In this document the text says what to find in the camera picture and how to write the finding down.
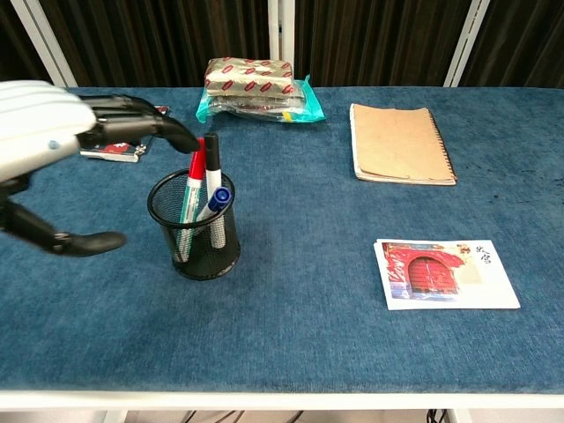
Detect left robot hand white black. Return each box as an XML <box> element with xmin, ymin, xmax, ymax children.
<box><xmin>0</xmin><ymin>80</ymin><xmax>200</xmax><ymax>257</ymax></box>

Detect blue cap marker pen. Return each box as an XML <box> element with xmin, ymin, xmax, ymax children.
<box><xmin>193</xmin><ymin>186</ymin><xmax>234</xmax><ymax>230</ymax></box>

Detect red cap marker pen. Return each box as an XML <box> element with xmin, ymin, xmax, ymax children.
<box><xmin>173</xmin><ymin>137</ymin><xmax>208</xmax><ymax>264</ymax></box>

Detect black cap marker pen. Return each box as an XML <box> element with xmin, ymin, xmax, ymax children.
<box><xmin>204</xmin><ymin>132</ymin><xmax>226</xmax><ymax>249</ymax></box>

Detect black mesh pen holder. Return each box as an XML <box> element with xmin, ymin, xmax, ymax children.
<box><xmin>146</xmin><ymin>169</ymin><xmax>242</xmax><ymax>280</ymax></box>

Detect dark pleated curtain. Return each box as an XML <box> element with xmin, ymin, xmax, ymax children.
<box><xmin>0</xmin><ymin>0</ymin><xmax>58</xmax><ymax>85</ymax></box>
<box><xmin>293</xmin><ymin>0</ymin><xmax>472</xmax><ymax>87</ymax></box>
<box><xmin>460</xmin><ymin>0</ymin><xmax>564</xmax><ymax>89</ymax></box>
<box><xmin>34</xmin><ymin>0</ymin><xmax>271</xmax><ymax>88</ymax></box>

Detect silver snack pack red prints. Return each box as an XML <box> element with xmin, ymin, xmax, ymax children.
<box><xmin>204</xmin><ymin>56</ymin><xmax>295</xmax><ymax>96</ymax></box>

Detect teal clear plastic package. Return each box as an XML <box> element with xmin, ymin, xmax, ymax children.
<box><xmin>195</xmin><ymin>75</ymin><xmax>326</xmax><ymax>124</ymax></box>

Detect blue table cloth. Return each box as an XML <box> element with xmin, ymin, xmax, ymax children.
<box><xmin>0</xmin><ymin>85</ymin><xmax>564</xmax><ymax>395</ymax></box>

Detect brown spiral notebook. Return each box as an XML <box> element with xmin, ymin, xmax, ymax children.
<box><xmin>349</xmin><ymin>102</ymin><xmax>458</xmax><ymax>187</ymax></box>

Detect red door postcard booklet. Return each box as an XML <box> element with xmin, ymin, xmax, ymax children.
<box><xmin>373</xmin><ymin>238</ymin><xmax>522</xmax><ymax>312</ymax></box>

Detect white frame post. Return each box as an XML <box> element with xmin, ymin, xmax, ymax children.
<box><xmin>9</xmin><ymin>0</ymin><xmax>79</xmax><ymax>88</ymax></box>
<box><xmin>267</xmin><ymin>0</ymin><xmax>295</xmax><ymax>61</ymax></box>
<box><xmin>442</xmin><ymin>0</ymin><xmax>491</xmax><ymax>87</ymax></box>

